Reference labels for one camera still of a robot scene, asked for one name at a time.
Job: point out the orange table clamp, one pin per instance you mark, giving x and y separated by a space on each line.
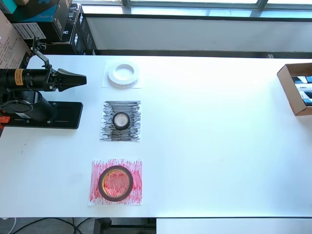
5 120

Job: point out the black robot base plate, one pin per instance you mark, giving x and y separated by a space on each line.
68 117

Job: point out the plain white paper sheet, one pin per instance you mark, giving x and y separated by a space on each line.
105 65

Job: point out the open brown cardboard tray box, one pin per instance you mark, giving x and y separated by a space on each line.
286 83

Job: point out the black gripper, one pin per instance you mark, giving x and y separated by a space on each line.
53 80

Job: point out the small black white carton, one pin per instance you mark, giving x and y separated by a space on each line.
304 87
308 102
301 79
307 95

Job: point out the black table leg frame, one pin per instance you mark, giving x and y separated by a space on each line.
102 226

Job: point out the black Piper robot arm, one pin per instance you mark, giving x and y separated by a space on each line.
31 80

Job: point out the white board panel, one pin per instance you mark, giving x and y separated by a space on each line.
231 226

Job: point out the black scribbled paper sheet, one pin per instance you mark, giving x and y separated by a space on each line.
107 131

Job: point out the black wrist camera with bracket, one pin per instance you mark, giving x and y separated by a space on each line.
36 46

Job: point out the black printed carton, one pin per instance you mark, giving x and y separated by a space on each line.
84 36
69 17

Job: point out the teal topped black box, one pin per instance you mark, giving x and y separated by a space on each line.
34 12

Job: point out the large brown tape roll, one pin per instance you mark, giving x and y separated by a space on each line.
116 198

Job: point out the dark window frame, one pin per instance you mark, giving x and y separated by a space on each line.
262 3

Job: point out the tall brown GX760A cardboard box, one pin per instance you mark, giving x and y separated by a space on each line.
9 48

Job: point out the white tape roll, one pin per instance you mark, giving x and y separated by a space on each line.
123 84

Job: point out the black tape roll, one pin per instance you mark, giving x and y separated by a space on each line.
121 127

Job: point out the red scribbled paper sheet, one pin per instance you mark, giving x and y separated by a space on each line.
95 195

